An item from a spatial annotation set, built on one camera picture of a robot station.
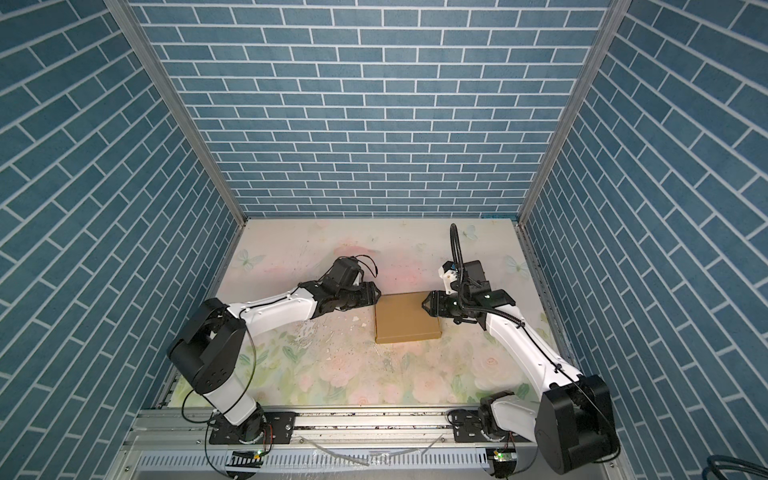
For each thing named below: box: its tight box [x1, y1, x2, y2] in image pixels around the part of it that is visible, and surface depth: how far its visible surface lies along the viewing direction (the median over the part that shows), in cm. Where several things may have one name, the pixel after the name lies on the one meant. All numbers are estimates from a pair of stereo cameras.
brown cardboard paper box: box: [375, 291, 442, 344], surface depth 90 cm
